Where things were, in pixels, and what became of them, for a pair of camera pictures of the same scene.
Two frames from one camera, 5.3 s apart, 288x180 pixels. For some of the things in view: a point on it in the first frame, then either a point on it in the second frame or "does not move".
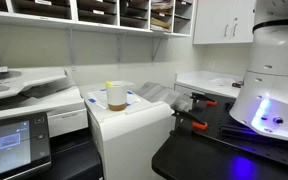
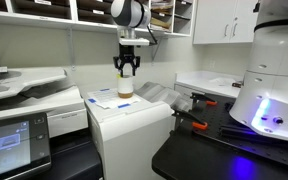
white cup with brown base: (116, 94) -> (125, 86)
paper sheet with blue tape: (100, 100) does not move
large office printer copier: (36, 126) does not move
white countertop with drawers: (224, 83) does not move
